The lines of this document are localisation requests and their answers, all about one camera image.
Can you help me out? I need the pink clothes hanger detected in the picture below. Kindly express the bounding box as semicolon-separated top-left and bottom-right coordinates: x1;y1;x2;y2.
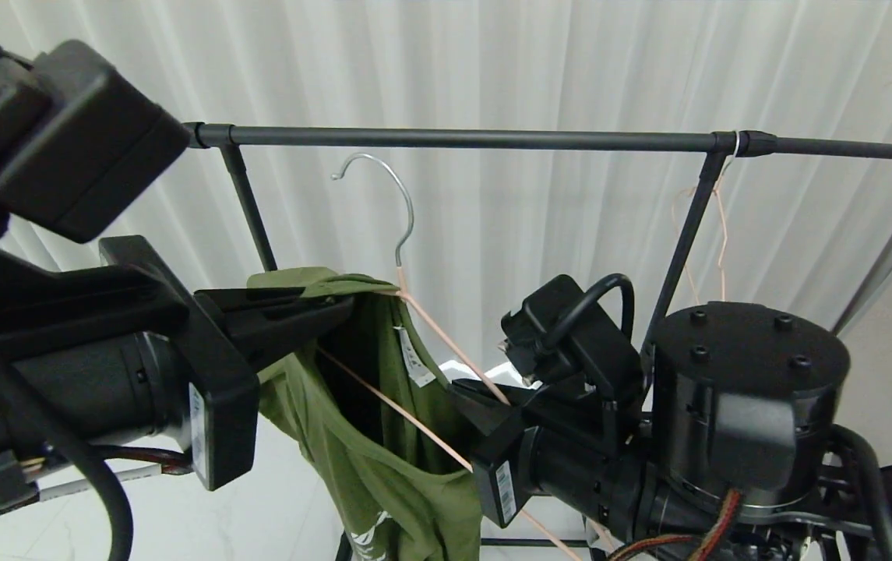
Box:
315;153;618;561
670;175;730;306

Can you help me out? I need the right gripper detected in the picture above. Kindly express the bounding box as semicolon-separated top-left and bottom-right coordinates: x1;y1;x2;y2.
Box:
450;379;654;540

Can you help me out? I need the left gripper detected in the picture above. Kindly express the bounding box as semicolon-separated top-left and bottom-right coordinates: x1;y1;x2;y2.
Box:
0;236;358;492

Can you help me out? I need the black cable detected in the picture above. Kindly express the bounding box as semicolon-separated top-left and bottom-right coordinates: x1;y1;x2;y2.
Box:
545;273;638;345
826;425;892;561
0;12;135;561

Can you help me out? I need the green long-sleeved shirt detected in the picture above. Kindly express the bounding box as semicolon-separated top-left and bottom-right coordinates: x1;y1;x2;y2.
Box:
247;266;487;561

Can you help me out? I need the black clothes rack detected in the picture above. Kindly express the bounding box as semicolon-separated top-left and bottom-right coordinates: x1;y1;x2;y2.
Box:
181;121;892;561

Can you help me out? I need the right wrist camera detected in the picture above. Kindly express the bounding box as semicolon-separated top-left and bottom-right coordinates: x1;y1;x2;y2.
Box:
502;274;646;403

